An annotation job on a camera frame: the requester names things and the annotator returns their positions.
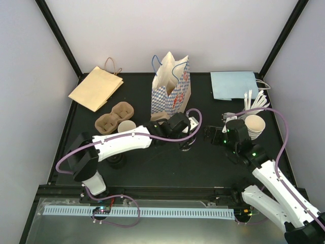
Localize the blue checkered paper bag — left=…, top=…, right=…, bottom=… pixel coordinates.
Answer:
left=150, top=52, right=191, bottom=121

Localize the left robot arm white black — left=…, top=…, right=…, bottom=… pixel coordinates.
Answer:
left=60, top=112, right=202, bottom=203

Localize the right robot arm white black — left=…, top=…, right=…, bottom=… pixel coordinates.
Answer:
left=204, top=119, right=324, bottom=243

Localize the white paper coffee cup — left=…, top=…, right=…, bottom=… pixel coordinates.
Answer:
left=117, top=120, right=137, bottom=133

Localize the stack of paper cups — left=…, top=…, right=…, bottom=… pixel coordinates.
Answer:
left=244, top=115, right=266, bottom=140

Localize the light blue paper bag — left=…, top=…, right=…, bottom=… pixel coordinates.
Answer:
left=210, top=71, right=271, bottom=101

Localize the stack of black lids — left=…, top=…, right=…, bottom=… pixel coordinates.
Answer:
left=107, top=154, right=126, bottom=169

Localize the small electronics board right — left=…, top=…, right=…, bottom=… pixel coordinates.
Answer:
left=234, top=208, right=259, bottom=219

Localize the small electronics board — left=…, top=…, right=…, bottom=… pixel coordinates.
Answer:
left=234, top=208, right=259, bottom=219
left=92, top=206, right=111, bottom=216

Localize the brown cardboard cup carrier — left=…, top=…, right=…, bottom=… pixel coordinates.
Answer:
left=94, top=102, right=134, bottom=135

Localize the small electronics board left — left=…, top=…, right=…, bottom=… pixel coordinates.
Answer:
left=92, top=206, right=111, bottom=216

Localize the brown kraft paper bag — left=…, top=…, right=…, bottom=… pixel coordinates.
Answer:
left=69, top=66, right=123, bottom=112

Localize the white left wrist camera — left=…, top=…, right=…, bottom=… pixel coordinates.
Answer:
left=182, top=117, right=199, bottom=134

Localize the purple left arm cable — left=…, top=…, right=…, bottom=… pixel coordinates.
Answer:
left=55, top=108, right=203, bottom=201

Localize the light blue slotted cable duct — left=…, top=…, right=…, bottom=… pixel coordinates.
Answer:
left=43, top=205, right=235, bottom=220

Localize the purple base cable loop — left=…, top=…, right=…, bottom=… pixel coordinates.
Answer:
left=91, top=194, right=141, bottom=227

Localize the right black frame post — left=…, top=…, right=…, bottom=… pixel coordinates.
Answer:
left=259, top=0, right=309, bottom=79

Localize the black frame post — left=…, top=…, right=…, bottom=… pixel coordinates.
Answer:
left=259, top=0, right=309, bottom=79
left=35, top=0, right=83, bottom=79

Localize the left black frame post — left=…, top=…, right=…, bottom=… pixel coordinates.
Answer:
left=35, top=0, right=83, bottom=79

